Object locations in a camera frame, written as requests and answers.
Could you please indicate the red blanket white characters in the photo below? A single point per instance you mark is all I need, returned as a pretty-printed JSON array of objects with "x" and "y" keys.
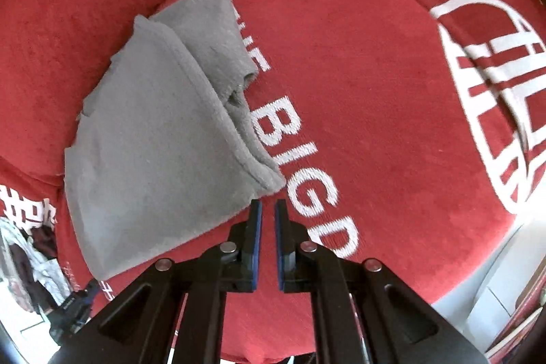
[{"x": 362, "y": 91}]

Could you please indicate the red book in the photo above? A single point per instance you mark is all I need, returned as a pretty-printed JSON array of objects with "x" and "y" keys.
[{"x": 522, "y": 315}]

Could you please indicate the grey sweater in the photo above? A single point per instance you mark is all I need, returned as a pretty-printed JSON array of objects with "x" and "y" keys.
[{"x": 149, "y": 155}]

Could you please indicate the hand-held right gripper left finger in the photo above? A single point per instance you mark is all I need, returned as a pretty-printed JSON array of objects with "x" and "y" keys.
[{"x": 255, "y": 244}]

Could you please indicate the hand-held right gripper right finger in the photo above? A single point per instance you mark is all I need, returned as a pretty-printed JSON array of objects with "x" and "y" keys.
[{"x": 280, "y": 244}]

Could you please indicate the white patterned cloth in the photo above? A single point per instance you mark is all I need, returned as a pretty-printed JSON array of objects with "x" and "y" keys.
[{"x": 38, "y": 274}]

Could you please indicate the white furniture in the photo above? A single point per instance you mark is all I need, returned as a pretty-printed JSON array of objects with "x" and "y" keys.
[{"x": 490, "y": 291}]

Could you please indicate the dark red cloth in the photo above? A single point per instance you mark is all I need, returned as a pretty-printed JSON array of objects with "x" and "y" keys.
[{"x": 45, "y": 242}]

